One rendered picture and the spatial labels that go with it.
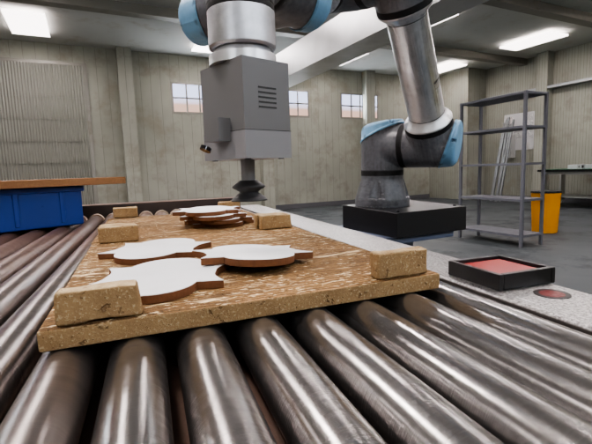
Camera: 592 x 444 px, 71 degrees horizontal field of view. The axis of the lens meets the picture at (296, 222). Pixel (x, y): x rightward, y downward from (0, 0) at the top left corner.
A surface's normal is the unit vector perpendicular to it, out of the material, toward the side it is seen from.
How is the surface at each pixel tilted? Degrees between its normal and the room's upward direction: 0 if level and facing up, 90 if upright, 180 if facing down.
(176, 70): 90
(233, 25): 90
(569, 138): 90
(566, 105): 90
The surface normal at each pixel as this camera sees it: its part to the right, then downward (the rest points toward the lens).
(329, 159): 0.45, 0.10
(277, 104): 0.67, 0.07
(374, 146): -0.56, 0.15
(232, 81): -0.74, 0.11
